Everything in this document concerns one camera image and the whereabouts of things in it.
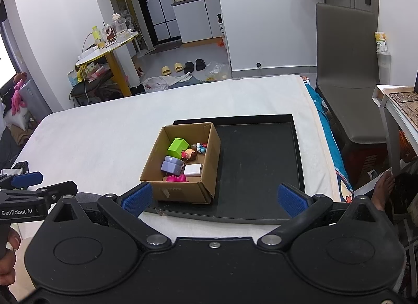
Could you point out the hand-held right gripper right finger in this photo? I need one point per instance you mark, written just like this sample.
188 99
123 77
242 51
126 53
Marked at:
292 201

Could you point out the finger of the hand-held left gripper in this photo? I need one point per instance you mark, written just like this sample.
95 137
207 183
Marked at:
62 191
27 179

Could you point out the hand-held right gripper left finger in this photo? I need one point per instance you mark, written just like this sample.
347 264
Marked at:
137 197

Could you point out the brown cardboard box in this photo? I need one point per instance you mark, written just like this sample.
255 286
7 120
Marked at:
176 193

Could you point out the pink dinosaur toy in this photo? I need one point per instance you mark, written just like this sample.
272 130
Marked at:
178 179

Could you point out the purple cube toy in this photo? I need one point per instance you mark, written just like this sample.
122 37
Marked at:
171 165

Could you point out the black tray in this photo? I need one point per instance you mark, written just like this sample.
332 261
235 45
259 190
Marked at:
258 166

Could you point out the white charger plug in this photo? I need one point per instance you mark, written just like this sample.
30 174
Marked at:
193 170

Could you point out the green plastic box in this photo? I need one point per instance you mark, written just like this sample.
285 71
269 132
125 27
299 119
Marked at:
176 147

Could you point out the brown-haired doll figure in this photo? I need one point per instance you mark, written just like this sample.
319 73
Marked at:
189 154

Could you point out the person's left hand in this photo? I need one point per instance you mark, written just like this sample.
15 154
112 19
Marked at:
7 269

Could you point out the blue printed blanket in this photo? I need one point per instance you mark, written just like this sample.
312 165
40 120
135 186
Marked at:
333 160

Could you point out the pink plush toy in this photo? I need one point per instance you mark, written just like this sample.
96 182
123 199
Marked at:
18 98

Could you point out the red shoe box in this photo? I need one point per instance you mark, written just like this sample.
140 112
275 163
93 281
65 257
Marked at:
369 166

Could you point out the person's foot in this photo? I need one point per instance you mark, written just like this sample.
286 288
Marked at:
385 189

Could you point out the black cushion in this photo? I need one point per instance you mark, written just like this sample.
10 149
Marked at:
93 90

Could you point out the white side table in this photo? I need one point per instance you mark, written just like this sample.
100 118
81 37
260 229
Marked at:
390 127

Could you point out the grey trousers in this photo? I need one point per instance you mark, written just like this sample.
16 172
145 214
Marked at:
401 264

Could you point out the orange crate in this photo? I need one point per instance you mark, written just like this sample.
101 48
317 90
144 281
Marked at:
408 145

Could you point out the yellow slipper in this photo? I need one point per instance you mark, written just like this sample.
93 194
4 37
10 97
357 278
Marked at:
178 67
166 71

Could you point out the black slipper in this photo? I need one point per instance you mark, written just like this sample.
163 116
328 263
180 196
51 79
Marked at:
200 64
188 67

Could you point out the round yellow-rimmed table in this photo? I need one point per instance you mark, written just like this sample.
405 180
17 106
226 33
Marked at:
107 49

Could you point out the grey chair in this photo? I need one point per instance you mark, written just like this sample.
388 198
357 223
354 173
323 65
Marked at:
346 62

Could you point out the brown patterned mat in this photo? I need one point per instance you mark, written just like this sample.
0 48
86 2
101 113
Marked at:
405 103

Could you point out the clear plastic bag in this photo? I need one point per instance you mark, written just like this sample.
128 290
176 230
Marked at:
215 70

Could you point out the yellow-green bottle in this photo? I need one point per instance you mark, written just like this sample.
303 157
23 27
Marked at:
97 35

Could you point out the orange floor item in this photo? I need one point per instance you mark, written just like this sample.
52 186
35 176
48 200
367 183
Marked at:
220 42

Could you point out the clear jar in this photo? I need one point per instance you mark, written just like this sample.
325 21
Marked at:
119 24

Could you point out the white kitchen cabinet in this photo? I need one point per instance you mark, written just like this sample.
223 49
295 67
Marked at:
196 19

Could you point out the black framed glass door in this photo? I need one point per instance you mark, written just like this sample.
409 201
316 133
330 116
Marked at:
156 6

